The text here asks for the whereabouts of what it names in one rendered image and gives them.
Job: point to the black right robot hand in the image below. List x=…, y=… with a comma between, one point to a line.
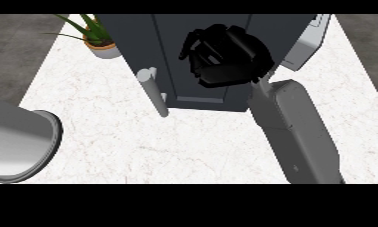
x=227, y=61

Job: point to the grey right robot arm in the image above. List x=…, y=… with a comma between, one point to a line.
x=293, y=131

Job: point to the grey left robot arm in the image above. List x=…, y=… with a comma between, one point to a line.
x=23, y=144

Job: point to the dark grey cabinet door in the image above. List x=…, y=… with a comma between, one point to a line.
x=162, y=54

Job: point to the green potted plant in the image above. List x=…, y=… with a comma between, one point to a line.
x=96, y=37

